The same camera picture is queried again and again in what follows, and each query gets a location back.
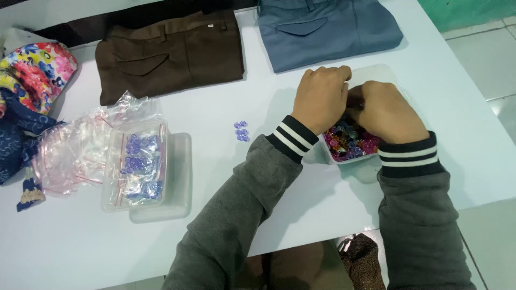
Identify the brown patterned bag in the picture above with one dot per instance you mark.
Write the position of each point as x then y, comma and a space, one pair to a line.
363, 261

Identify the floral colourful cloth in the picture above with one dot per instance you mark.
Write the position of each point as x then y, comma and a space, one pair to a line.
34, 74

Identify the folded blue trousers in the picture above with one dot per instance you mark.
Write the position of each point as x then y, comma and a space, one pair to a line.
326, 32

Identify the group of loose purple buttons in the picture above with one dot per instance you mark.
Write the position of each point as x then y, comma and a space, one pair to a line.
242, 131

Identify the person's right hand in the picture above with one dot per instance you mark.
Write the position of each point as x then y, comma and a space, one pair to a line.
383, 112

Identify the bags of purple buttons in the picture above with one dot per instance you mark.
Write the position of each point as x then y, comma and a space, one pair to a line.
141, 167

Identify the clear plastic box lid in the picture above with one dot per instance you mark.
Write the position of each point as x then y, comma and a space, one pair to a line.
177, 181

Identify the clear box of bagged buttons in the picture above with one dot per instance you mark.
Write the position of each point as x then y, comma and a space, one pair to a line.
135, 165

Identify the clear box of mixed buttons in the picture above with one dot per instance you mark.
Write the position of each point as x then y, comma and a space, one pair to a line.
346, 149

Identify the dark blue patterned cloth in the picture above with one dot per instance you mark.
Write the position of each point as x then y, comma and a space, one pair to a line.
22, 141

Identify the heap of colourful buttons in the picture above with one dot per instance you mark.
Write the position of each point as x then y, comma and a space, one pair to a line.
348, 141

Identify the pile of empty zip bags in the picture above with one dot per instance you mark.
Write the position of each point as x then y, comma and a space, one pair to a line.
80, 149

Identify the person's left hand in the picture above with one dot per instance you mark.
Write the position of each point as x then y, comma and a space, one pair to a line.
318, 102

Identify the person's right fingers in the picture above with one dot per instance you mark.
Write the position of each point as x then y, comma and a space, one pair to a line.
358, 100

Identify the person's left fingers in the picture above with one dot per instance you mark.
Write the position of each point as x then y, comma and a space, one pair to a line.
336, 74

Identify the folded brown trousers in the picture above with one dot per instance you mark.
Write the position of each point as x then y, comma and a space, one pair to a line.
169, 56

